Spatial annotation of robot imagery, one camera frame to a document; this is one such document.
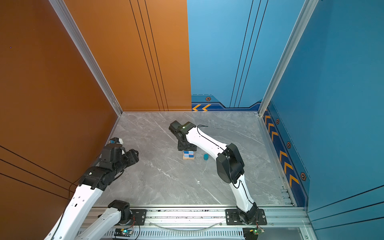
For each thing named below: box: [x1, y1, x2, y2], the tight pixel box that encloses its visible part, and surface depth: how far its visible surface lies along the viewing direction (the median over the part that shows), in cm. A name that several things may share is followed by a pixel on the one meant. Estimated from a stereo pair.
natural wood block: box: [183, 150, 195, 160], surface depth 96 cm
